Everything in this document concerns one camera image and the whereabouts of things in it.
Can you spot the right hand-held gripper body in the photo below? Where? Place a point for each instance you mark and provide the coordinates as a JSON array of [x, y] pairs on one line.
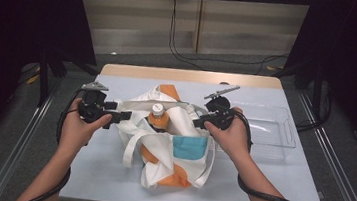
[[223, 117]]

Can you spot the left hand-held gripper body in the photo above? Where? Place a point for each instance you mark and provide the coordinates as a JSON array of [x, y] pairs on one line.
[[92, 108]]

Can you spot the white canvas tote bag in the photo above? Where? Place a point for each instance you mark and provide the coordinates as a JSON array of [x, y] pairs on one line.
[[181, 147]]

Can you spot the orange juice bottle white cap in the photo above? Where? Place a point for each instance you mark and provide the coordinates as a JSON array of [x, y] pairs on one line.
[[158, 120]]

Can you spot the person's right hand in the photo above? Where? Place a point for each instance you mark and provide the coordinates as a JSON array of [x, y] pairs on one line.
[[232, 141]]

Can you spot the person's left hand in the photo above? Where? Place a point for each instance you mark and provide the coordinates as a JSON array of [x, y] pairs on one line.
[[75, 133]]

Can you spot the clear plastic tray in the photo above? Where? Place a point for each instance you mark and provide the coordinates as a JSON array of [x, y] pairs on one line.
[[273, 134]]

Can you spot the black stand leg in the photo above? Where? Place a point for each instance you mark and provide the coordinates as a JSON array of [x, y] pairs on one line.
[[316, 91], [44, 79]]

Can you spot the pale blue table mat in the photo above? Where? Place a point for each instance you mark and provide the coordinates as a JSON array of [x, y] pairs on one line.
[[102, 169]]

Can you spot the yellow floor tape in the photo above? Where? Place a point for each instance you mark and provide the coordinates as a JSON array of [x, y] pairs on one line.
[[33, 79]]

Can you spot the metal floor rail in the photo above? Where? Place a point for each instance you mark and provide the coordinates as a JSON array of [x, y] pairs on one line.
[[339, 177], [17, 150]]

